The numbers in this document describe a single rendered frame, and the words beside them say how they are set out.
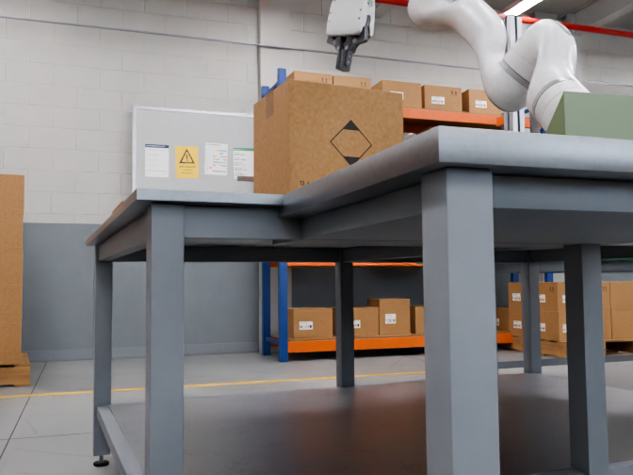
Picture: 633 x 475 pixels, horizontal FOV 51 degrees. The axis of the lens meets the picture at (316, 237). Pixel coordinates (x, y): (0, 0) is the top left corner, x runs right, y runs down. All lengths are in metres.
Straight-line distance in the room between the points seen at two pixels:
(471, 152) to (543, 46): 0.92
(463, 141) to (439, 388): 0.27
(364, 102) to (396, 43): 5.82
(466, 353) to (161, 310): 0.64
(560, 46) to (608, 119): 0.34
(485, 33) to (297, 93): 0.52
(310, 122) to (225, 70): 5.20
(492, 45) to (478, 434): 1.19
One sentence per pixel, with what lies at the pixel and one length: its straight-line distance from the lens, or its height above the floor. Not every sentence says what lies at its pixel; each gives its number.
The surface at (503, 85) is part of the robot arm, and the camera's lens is 1.70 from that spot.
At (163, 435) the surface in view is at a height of 0.40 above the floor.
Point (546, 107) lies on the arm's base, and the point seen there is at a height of 1.03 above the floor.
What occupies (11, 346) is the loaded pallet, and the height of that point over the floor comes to 0.26.
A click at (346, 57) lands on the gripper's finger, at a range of 1.51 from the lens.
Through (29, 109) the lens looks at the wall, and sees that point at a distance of 6.47.
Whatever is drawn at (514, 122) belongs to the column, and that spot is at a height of 1.15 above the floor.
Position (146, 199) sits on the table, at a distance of 1.21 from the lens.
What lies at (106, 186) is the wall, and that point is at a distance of 6.34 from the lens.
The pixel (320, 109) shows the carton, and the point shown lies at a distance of 1.56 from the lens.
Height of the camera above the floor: 0.66
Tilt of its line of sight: 4 degrees up
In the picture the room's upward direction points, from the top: 1 degrees counter-clockwise
